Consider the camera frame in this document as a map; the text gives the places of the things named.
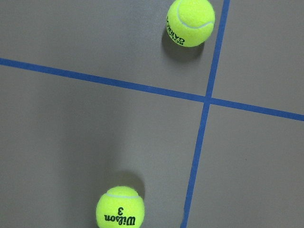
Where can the tennis ball Wilson 3 print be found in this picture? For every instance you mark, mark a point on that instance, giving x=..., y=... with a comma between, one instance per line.
x=120, y=207

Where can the tennis ball Roland Garros print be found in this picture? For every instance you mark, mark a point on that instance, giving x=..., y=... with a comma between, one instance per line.
x=190, y=22

